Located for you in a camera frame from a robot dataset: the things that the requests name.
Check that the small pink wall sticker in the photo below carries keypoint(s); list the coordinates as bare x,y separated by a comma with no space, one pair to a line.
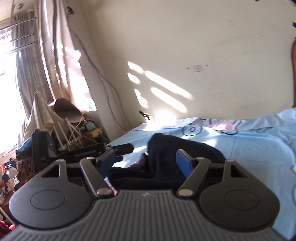
197,68

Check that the grey beige window curtain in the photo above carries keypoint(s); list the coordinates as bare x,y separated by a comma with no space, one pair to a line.
46,60

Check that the brown hat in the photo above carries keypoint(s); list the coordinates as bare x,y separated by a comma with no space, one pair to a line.
66,110

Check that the black tape on wall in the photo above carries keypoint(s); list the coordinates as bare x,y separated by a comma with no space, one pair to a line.
145,115

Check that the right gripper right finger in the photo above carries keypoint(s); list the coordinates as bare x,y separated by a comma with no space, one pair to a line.
194,170

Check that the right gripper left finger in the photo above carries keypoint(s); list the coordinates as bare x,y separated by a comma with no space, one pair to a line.
95,170

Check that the brown seat cushion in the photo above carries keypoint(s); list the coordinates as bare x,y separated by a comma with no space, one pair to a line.
293,56

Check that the light blue cartoon bed sheet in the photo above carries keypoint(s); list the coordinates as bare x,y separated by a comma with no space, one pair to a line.
264,146

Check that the black red white patterned sweater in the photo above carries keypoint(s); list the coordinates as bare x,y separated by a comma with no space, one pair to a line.
157,169

